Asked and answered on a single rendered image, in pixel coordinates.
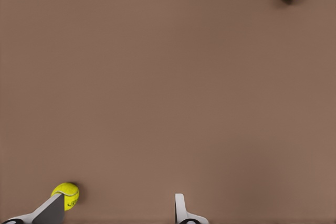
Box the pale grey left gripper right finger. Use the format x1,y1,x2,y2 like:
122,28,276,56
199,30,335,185
174,193,210,224

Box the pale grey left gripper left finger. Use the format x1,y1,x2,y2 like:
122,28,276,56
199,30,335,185
0,193,66,224

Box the yellow tennis ball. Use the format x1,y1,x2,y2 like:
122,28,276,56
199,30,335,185
50,182,80,211

